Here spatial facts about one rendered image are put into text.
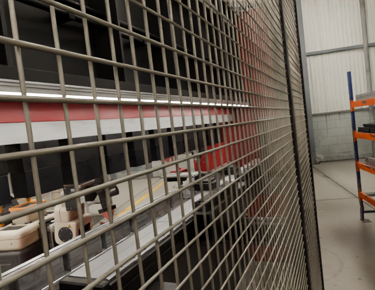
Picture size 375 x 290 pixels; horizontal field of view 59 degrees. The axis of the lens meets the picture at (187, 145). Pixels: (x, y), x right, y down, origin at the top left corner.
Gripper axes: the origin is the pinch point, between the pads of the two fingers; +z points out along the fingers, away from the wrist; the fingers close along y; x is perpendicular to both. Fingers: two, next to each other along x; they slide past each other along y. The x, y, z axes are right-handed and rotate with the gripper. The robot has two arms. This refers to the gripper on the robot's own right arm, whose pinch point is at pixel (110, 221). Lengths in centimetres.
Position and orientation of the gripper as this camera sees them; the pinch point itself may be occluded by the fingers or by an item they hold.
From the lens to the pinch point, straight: 217.6
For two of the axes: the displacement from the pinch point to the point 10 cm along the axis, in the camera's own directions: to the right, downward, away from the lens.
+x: 4.9, -0.8, 8.7
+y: 8.1, -3.2, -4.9
